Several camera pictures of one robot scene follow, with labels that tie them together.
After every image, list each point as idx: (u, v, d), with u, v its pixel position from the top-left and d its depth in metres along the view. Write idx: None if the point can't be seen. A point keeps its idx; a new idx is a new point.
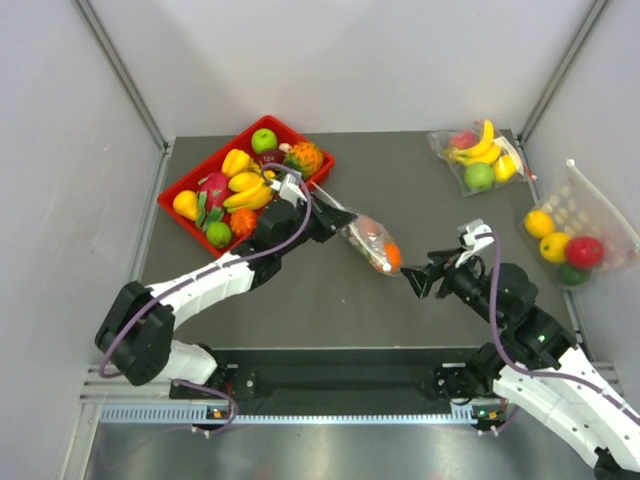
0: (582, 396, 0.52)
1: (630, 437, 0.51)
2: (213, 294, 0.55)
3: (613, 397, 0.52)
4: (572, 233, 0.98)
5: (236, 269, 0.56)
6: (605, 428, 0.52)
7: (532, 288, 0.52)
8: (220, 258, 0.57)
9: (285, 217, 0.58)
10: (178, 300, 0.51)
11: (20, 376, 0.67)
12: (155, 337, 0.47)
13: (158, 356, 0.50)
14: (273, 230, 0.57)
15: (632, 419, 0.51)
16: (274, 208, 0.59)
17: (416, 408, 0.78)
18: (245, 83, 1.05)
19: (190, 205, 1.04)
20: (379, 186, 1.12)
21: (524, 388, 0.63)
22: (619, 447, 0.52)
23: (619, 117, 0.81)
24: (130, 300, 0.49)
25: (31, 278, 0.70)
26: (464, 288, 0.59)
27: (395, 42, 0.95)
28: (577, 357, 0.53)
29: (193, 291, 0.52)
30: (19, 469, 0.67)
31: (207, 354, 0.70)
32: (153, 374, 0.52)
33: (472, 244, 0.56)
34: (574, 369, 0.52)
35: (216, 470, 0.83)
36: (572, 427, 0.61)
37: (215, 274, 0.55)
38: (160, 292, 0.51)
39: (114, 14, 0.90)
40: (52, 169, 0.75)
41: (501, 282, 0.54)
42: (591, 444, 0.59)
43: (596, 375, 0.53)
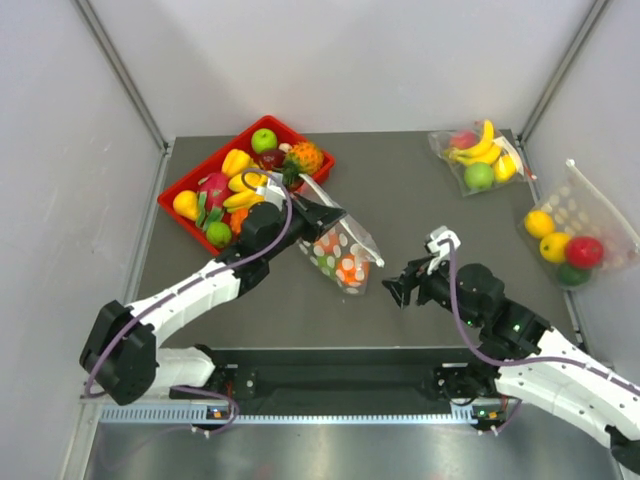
0: (569, 374, 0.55)
1: (625, 404, 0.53)
2: (198, 305, 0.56)
3: (598, 369, 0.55)
4: (572, 233, 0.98)
5: (221, 278, 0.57)
6: (600, 401, 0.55)
7: (497, 282, 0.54)
8: (204, 269, 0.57)
9: (270, 222, 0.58)
10: (159, 319, 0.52)
11: (20, 375, 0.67)
12: (136, 359, 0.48)
13: (143, 375, 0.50)
14: (258, 235, 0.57)
15: (621, 386, 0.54)
16: (258, 212, 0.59)
17: (416, 408, 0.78)
18: (245, 83, 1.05)
19: (190, 205, 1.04)
20: (379, 186, 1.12)
21: (525, 381, 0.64)
22: (620, 417, 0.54)
23: (619, 117, 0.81)
24: (110, 321, 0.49)
25: (31, 278, 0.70)
26: (441, 292, 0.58)
27: (395, 41, 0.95)
28: (554, 338, 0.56)
29: (175, 306, 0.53)
30: (19, 469, 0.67)
31: (203, 356, 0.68)
32: (141, 391, 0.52)
33: (437, 251, 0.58)
34: (555, 350, 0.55)
35: (216, 470, 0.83)
36: (579, 410, 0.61)
37: (197, 285, 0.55)
38: (139, 310, 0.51)
39: (114, 14, 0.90)
40: (52, 169, 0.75)
41: (468, 280, 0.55)
42: (600, 423, 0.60)
43: (577, 353, 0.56)
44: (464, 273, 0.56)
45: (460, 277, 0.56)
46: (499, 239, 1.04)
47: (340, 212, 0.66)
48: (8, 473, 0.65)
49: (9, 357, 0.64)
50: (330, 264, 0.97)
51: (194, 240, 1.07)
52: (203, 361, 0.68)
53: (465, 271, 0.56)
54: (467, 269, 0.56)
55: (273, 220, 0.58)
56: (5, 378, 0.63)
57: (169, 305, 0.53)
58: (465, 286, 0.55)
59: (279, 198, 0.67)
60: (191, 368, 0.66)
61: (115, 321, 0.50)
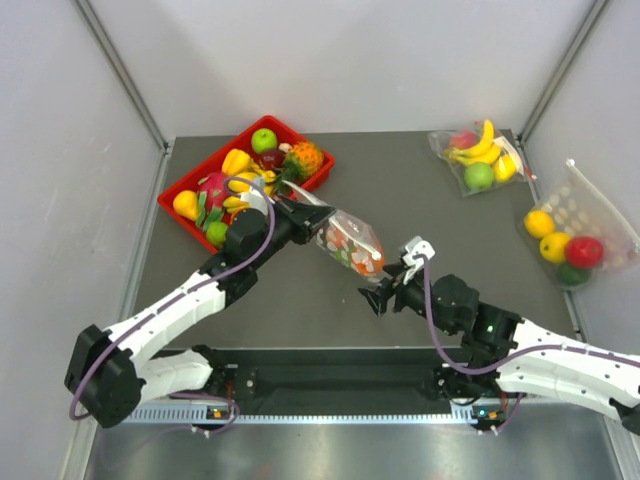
0: (550, 359, 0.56)
1: (610, 374, 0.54)
2: (181, 322, 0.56)
3: (575, 346, 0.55)
4: (572, 233, 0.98)
5: (204, 292, 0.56)
6: (588, 377, 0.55)
7: (474, 292, 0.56)
8: (185, 284, 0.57)
9: (255, 230, 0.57)
10: (138, 343, 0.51)
11: (20, 376, 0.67)
12: (116, 385, 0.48)
13: (126, 397, 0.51)
14: (243, 243, 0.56)
15: (601, 357, 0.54)
16: (242, 220, 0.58)
17: (416, 408, 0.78)
18: (245, 83, 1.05)
19: (190, 205, 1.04)
20: (379, 186, 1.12)
21: (524, 374, 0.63)
22: (612, 389, 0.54)
23: (619, 117, 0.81)
24: (88, 347, 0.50)
25: (31, 277, 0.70)
26: (417, 300, 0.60)
27: (395, 41, 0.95)
28: (527, 328, 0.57)
29: (155, 327, 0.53)
30: (19, 469, 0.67)
31: (200, 360, 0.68)
32: (127, 411, 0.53)
33: (413, 263, 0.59)
34: (530, 340, 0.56)
35: (215, 470, 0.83)
36: (581, 390, 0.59)
37: (179, 302, 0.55)
38: (118, 335, 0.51)
39: (114, 14, 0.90)
40: (52, 169, 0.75)
41: (445, 297, 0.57)
42: (604, 398, 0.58)
43: (552, 336, 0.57)
44: (438, 288, 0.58)
45: (436, 292, 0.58)
46: (498, 239, 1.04)
47: (330, 211, 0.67)
48: (8, 473, 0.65)
49: (10, 357, 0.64)
50: (345, 256, 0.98)
51: (194, 240, 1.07)
52: (199, 366, 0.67)
53: (439, 284, 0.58)
54: (440, 281, 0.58)
55: (257, 229, 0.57)
56: (5, 378, 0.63)
57: (149, 326, 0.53)
58: (444, 301, 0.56)
59: (263, 203, 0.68)
60: (186, 376, 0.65)
61: (93, 346, 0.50)
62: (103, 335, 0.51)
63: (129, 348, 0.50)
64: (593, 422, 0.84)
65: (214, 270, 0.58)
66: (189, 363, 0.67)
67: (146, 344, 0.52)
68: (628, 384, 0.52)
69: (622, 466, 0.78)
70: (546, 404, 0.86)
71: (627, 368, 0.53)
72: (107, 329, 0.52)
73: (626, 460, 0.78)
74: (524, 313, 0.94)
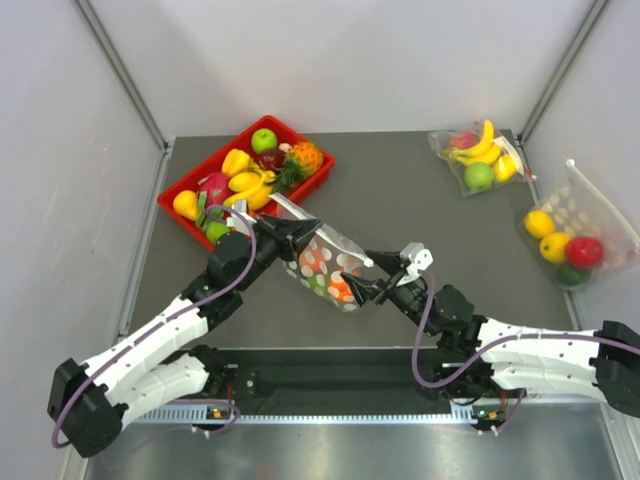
0: (512, 351, 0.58)
1: (564, 353, 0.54)
2: (161, 352, 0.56)
3: (529, 332, 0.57)
4: (572, 233, 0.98)
5: (183, 320, 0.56)
6: (549, 361, 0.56)
7: (470, 306, 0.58)
8: (165, 312, 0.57)
9: (238, 254, 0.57)
10: (113, 378, 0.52)
11: (21, 374, 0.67)
12: (91, 420, 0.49)
13: (106, 429, 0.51)
14: (227, 267, 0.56)
15: (553, 338, 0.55)
16: (225, 244, 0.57)
17: (416, 409, 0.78)
18: (245, 83, 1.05)
19: (190, 205, 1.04)
20: (379, 187, 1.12)
21: (515, 367, 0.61)
22: (573, 367, 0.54)
23: (619, 117, 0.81)
24: (65, 381, 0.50)
25: (31, 277, 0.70)
26: (408, 303, 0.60)
27: (395, 42, 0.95)
28: (489, 325, 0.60)
29: (132, 360, 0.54)
30: (18, 469, 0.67)
31: (194, 367, 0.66)
32: (108, 441, 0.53)
33: (412, 271, 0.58)
34: (492, 335, 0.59)
35: (216, 470, 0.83)
36: (567, 375, 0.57)
37: (158, 331, 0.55)
38: (95, 369, 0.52)
39: (114, 14, 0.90)
40: (52, 168, 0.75)
41: (447, 308, 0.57)
42: (587, 379, 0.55)
43: (512, 328, 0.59)
44: (440, 299, 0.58)
45: (439, 303, 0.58)
46: (498, 239, 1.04)
47: (315, 224, 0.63)
48: (8, 473, 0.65)
49: (10, 356, 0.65)
50: (320, 281, 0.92)
51: (194, 240, 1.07)
52: (193, 374, 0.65)
53: (441, 295, 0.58)
54: (442, 294, 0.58)
55: (241, 252, 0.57)
56: (5, 377, 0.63)
57: (126, 359, 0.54)
58: (446, 313, 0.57)
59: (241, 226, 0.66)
60: (178, 385, 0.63)
61: (71, 380, 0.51)
62: (80, 369, 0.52)
63: (103, 384, 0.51)
64: (592, 422, 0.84)
65: (196, 293, 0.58)
66: (182, 371, 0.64)
67: (122, 378, 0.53)
68: (579, 359, 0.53)
69: (622, 466, 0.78)
70: (546, 404, 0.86)
71: (579, 344, 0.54)
72: (85, 362, 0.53)
73: (625, 460, 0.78)
74: (524, 313, 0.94)
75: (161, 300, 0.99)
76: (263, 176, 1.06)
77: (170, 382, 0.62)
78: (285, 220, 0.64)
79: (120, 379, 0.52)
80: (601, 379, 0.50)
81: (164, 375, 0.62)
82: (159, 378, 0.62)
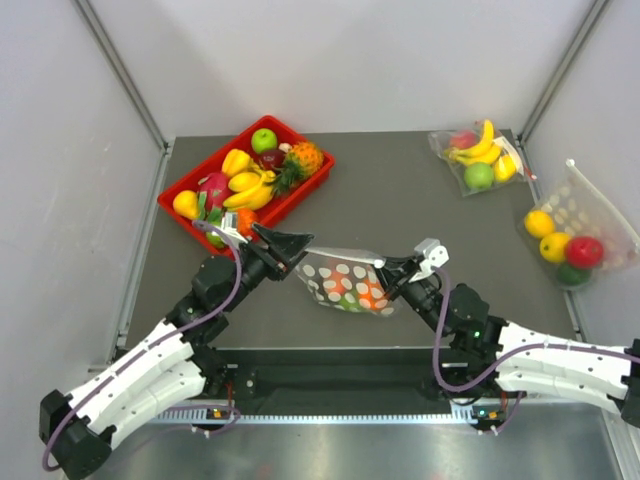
0: (535, 359, 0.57)
1: (593, 368, 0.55)
2: (145, 379, 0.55)
3: (557, 343, 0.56)
4: (572, 233, 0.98)
5: (166, 346, 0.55)
6: (573, 373, 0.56)
7: (486, 304, 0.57)
8: (148, 338, 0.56)
9: (222, 278, 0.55)
10: (96, 409, 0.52)
11: (22, 374, 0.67)
12: (75, 452, 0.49)
13: (96, 453, 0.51)
14: (211, 291, 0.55)
15: (583, 352, 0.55)
16: (209, 267, 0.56)
17: (416, 408, 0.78)
18: (245, 83, 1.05)
19: (190, 205, 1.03)
20: (379, 187, 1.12)
21: (523, 371, 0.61)
22: (598, 382, 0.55)
23: (620, 117, 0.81)
24: (49, 413, 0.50)
25: (32, 277, 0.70)
26: (421, 301, 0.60)
27: (395, 41, 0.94)
28: (511, 330, 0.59)
29: (115, 390, 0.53)
30: (18, 469, 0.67)
31: (189, 372, 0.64)
32: (98, 464, 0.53)
33: (427, 268, 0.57)
34: (515, 341, 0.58)
35: (216, 470, 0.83)
36: (579, 385, 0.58)
37: (141, 359, 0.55)
38: (78, 400, 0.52)
39: (114, 14, 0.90)
40: (52, 169, 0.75)
41: (462, 309, 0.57)
42: (602, 392, 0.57)
43: (536, 335, 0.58)
44: (454, 299, 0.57)
45: (454, 303, 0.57)
46: (498, 239, 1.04)
47: (307, 239, 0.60)
48: (8, 474, 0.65)
49: (10, 357, 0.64)
50: (352, 297, 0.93)
51: (194, 240, 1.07)
52: (188, 381, 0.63)
53: (454, 294, 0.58)
54: (456, 293, 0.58)
55: (225, 276, 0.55)
56: (5, 378, 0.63)
57: (108, 389, 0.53)
58: (461, 314, 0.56)
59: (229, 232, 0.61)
60: (173, 396, 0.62)
61: (55, 412, 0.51)
62: (64, 402, 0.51)
63: (86, 416, 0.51)
64: (593, 422, 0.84)
65: (181, 316, 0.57)
66: (175, 379, 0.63)
67: (106, 409, 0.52)
68: (610, 376, 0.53)
69: (621, 466, 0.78)
70: (546, 404, 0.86)
71: (608, 360, 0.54)
72: (68, 394, 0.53)
73: (625, 460, 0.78)
74: (524, 313, 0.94)
75: (161, 300, 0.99)
76: (263, 176, 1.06)
77: (162, 397, 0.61)
78: (276, 234, 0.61)
79: (103, 410, 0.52)
80: (633, 397, 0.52)
81: (156, 386, 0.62)
82: (150, 393, 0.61)
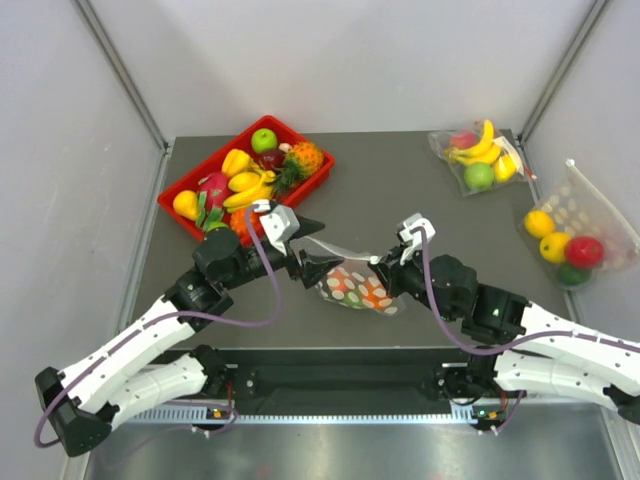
0: (560, 347, 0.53)
1: (621, 364, 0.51)
2: (141, 359, 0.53)
3: (586, 333, 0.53)
4: (572, 233, 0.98)
5: (162, 327, 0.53)
6: (596, 366, 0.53)
7: (470, 271, 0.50)
8: (145, 317, 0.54)
9: (225, 254, 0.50)
10: (87, 390, 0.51)
11: (22, 373, 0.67)
12: (68, 430, 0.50)
13: (93, 431, 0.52)
14: (212, 267, 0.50)
15: (611, 346, 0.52)
16: (212, 241, 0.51)
17: (416, 408, 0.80)
18: (245, 83, 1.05)
19: (190, 205, 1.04)
20: (379, 187, 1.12)
21: (520, 370, 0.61)
22: (620, 378, 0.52)
23: (620, 117, 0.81)
24: (42, 389, 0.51)
25: (32, 277, 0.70)
26: (415, 284, 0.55)
27: (394, 41, 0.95)
28: (533, 311, 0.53)
29: (107, 371, 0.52)
30: (18, 469, 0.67)
31: (193, 368, 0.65)
32: (98, 440, 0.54)
33: (409, 240, 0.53)
34: (539, 325, 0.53)
35: (216, 470, 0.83)
36: (576, 382, 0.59)
37: (136, 339, 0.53)
38: (71, 379, 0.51)
39: (115, 14, 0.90)
40: (53, 169, 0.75)
41: (439, 277, 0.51)
42: (597, 388, 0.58)
43: (561, 322, 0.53)
44: (433, 268, 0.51)
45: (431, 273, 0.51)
46: (498, 239, 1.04)
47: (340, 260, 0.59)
48: (8, 473, 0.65)
49: (10, 358, 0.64)
50: (355, 296, 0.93)
51: (194, 240, 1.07)
52: (190, 377, 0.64)
53: (434, 264, 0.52)
54: (440, 262, 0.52)
55: (230, 253, 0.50)
56: (4, 379, 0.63)
57: (101, 370, 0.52)
58: (439, 282, 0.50)
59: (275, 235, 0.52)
60: (174, 387, 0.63)
61: (49, 390, 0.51)
62: (56, 380, 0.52)
63: (77, 396, 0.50)
64: (593, 422, 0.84)
65: (182, 293, 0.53)
66: (179, 372, 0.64)
67: (99, 390, 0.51)
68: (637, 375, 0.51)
69: (622, 466, 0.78)
70: (546, 404, 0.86)
71: (636, 357, 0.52)
72: (63, 371, 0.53)
73: (625, 460, 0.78)
74: None
75: None
76: (263, 176, 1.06)
77: (165, 385, 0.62)
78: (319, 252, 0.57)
79: (95, 391, 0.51)
80: None
81: (160, 376, 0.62)
82: (154, 380, 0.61)
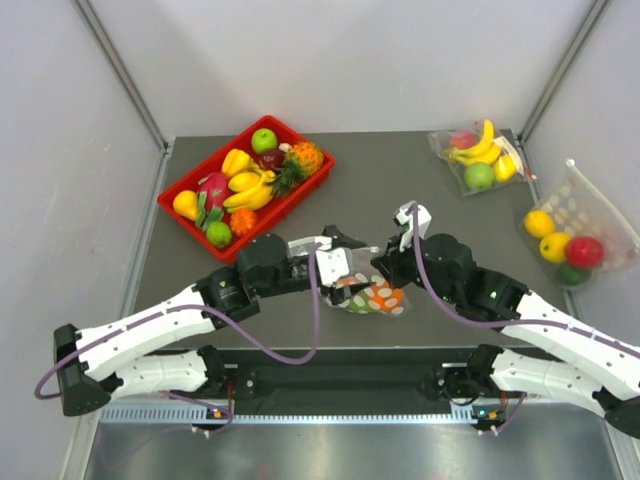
0: (552, 337, 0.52)
1: (613, 363, 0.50)
2: (155, 341, 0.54)
3: (582, 328, 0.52)
4: (572, 233, 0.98)
5: (185, 315, 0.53)
6: (587, 363, 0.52)
7: (464, 249, 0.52)
8: (171, 302, 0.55)
9: (269, 262, 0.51)
10: (96, 358, 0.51)
11: (22, 373, 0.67)
12: (69, 393, 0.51)
13: (91, 399, 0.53)
14: (253, 270, 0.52)
15: (606, 344, 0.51)
16: (261, 246, 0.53)
17: (417, 408, 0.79)
18: (245, 83, 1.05)
19: (190, 205, 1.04)
20: (379, 187, 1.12)
21: (516, 369, 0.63)
22: (610, 379, 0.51)
23: (620, 117, 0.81)
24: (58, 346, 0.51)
25: (32, 277, 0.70)
26: (411, 267, 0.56)
27: (394, 41, 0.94)
28: (533, 300, 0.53)
29: (121, 344, 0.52)
30: (18, 469, 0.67)
31: (197, 365, 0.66)
32: (93, 407, 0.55)
33: (405, 220, 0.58)
34: (535, 313, 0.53)
35: (216, 470, 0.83)
36: (568, 384, 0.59)
37: (156, 320, 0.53)
38: (85, 342, 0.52)
39: (115, 14, 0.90)
40: (53, 169, 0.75)
41: (433, 251, 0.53)
42: (587, 391, 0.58)
43: (558, 314, 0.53)
44: (428, 245, 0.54)
45: (425, 248, 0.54)
46: (498, 239, 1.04)
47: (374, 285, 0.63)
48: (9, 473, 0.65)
49: (10, 357, 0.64)
50: (361, 300, 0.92)
51: (194, 240, 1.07)
52: (193, 374, 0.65)
53: (428, 240, 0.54)
54: (433, 240, 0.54)
55: (272, 262, 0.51)
56: (5, 378, 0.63)
57: (115, 342, 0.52)
58: (431, 257, 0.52)
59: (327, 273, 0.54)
60: (176, 379, 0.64)
61: (63, 346, 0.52)
62: (72, 339, 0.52)
63: (86, 361, 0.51)
64: (593, 422, 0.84)
65: (212, 287, 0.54)
66: (184, 366, 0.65)
67: (107, 361, 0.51)
68: (628, 376, 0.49)
69: (622, 466, 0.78)
70: (546, 405, 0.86)
71: (630, 359, 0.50)
72: (80, 332, 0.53)
73: (625, 460, 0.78)
74: None
75: (161, 300, 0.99)
76: (263, 176, 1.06)
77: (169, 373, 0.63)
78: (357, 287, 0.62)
79: (103, 361, 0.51)
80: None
81: (167, 364, 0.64)
82: (160, 366, 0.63)
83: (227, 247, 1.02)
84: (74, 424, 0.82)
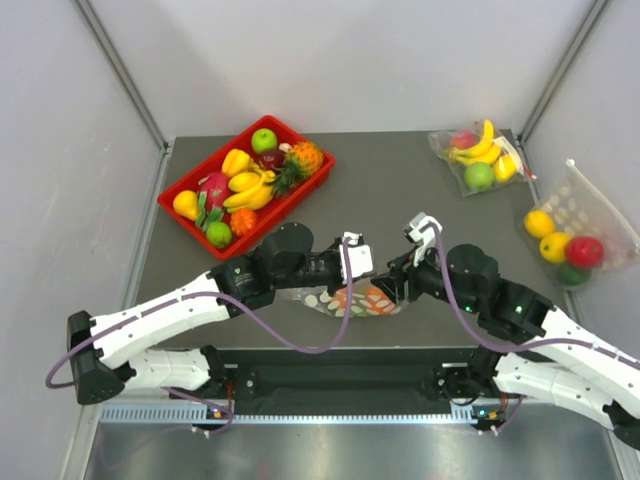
0: (576, 356, 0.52)
1: (634, 385, 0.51)
2: (170, 327, 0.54)
3: (606, 348, 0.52)
4: (572, 233, 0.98)
5: (199, 302, 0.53)
6: (608, 383, 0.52)
7: (491, 262, 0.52)
8: (185, 289, 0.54)
9: (296, 248, 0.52)
10: (112, 345, 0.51)
11: (23, 373, 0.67)
12: (83, 380, 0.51)
13: (105, 387, 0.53)
14: (278, 257, 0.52)
15: (629, 366, 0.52)
16: (289, 232, 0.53)
17: (416, 408, 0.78)
18: (245, 83, 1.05)
19: (190, 205, 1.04)
20: (378, 186, 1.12)
21: (521, 373, 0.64)
22: (630, 399, 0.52)
23: (620, 117, 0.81)
24: (73, 333, 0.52)
25: (32, 277, 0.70)
26: (432, 282, 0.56)
27: (394, 40, 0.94)
28: (557, 317, 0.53)
29: (135, 332, 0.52)
30: (20, 468, 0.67)
31: (201, 364, 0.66)
32: (108, 396, 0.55)
33: (420, 238, 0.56)
34: (560, 331, 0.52)
35: (216, 470, 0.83)
36: (576, 394, 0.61)
37: (170, 307, 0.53)
38: (100, 330, 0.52)
39: (115, 14, 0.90)
40: (52, 170, 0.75)
41: (458, 263, 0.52)
42: (598, 404, 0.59)
43: (582, 332, 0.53)
44: (451, 255, 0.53)
45: (450, 259, 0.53)
46: (498, 239, 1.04)
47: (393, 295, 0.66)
48: (9, 474, 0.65)
49: (10, 358, 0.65)
50: (358, 307, 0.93)
51: (194, 240, 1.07)
52: (197, 371, 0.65)
53: (452, 251, 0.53)
54: (454, 249, 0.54)
55: (301, 248, 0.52)
56: (5, 378, 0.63)
57: (129, 329, 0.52)
58: (457, 268, 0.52)
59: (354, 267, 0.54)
60: (182, 375, 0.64)
61: (77, 333, 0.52)
62: (86, 327, 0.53)
63: (101, 348, 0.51)
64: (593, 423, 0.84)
65: (227, 273, 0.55)
66: (189, 364, 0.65)
67: (122, 348, 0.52)
68: None
69: (622, 466, 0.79)
70: (545, 405, 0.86)
71: None
72: (94, 319, 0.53)
73: (625, 460, 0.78)
74: None
75: None
76: (263, 176, 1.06)
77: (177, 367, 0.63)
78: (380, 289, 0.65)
79: (118, 349, 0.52)
80: None
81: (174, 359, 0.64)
82: (168, 361, 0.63)
83: (228, 247, 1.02)
84: (73, 423, 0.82)
